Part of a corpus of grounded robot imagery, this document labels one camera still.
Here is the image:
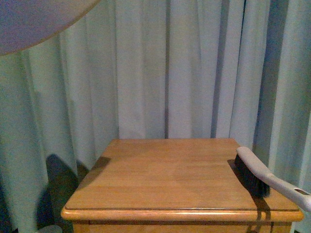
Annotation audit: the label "beige plastic dustpan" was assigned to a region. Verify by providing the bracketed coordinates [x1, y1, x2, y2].
[0, 0, 99, 55]

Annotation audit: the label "wooden side table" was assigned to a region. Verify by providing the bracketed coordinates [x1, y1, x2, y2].
[61, 139, 304, 233]

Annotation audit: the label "pale green curtain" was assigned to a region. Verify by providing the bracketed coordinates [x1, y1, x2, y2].
[0, 0, 311, 233]

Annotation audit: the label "beige hand brush black bristles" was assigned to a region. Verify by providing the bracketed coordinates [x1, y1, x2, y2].
[234, 147, 311, 212]

